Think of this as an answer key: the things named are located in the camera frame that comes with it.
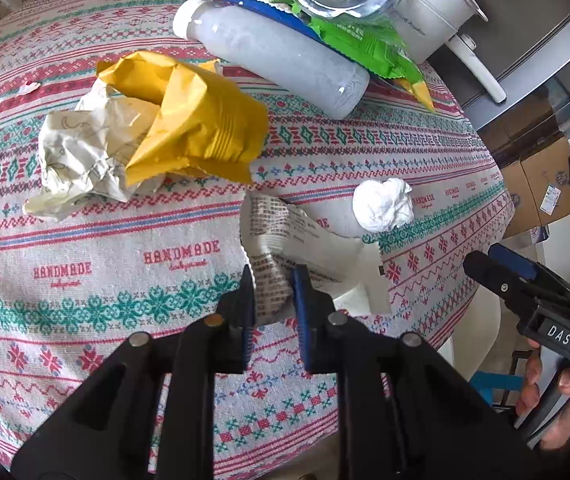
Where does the brown cardboard box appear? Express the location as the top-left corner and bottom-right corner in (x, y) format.
(500, 135), (570, 239)

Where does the grey refrigerator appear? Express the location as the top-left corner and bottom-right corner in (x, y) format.
(445, 7), (570, 126)

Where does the blue plastic stool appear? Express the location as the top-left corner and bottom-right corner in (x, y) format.
(469, 372), (524, 407)

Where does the white paper wrapper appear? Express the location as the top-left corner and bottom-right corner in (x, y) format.
(22, 79), (166, 222)

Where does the yellow paper bag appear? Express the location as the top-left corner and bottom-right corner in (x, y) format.
(96, 51), (269, 187)

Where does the white tissue ball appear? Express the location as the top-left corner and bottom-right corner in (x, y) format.
(352, 177), (415, 233)

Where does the white pot with handle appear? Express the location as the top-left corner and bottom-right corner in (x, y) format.
(390, 0), (508, 103)

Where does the patterned woven tablecloth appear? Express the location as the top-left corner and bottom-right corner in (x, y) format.
(0, 0), (516, 480)

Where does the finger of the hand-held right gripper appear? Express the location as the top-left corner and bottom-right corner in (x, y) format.
(463, 251), (570, 313)
(487, 243), (570, 301)

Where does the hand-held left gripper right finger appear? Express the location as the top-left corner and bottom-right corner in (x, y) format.
(291, 265), (546, 480)

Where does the printed white plastic wrapper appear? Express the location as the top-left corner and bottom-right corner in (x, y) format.
(240, 192), (393, 328)

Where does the frosted plastic bottle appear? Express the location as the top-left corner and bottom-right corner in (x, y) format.
(172, 0), (371, 120)

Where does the green snack packet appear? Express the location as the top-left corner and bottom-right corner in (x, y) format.
(270, 0), (436, 112)

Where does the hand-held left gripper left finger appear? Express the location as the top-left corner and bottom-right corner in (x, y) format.
(10, 265), (258, 480)

